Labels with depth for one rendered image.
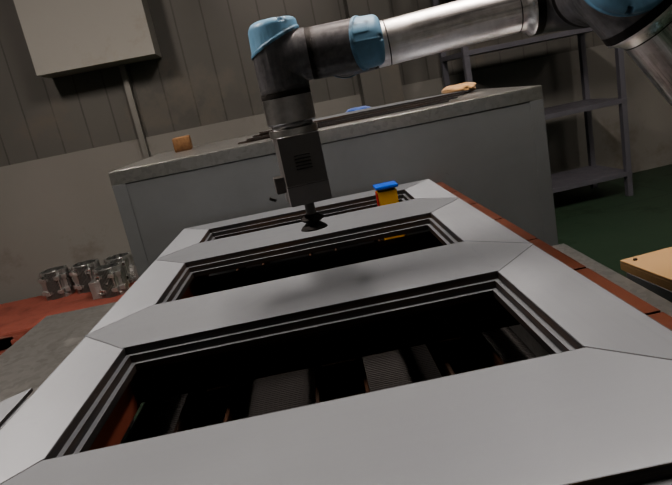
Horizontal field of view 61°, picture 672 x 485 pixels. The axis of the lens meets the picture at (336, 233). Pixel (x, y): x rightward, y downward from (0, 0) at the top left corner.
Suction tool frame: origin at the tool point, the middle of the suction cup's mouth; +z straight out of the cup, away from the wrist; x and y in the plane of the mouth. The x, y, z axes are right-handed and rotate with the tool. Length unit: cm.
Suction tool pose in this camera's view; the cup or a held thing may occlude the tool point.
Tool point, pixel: (314, 227)
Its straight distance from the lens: 90.1
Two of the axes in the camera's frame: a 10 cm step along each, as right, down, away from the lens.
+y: 1.9, 2.0, -9.6
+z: 1.9, 9.5, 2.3
